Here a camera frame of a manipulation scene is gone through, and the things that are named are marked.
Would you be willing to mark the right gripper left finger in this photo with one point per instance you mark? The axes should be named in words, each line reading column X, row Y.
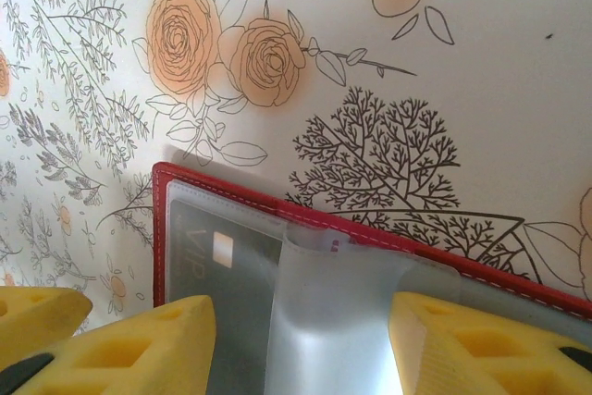
column 139, row 358

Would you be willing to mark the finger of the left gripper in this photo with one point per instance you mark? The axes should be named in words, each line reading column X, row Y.
column 32, row 316

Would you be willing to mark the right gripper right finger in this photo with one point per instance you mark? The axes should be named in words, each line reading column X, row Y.
column 485, row 358

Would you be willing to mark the black credit card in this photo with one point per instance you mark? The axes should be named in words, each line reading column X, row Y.
column 245, row 251

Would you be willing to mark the red card holder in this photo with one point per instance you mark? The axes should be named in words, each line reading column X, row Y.
column 324, row 312

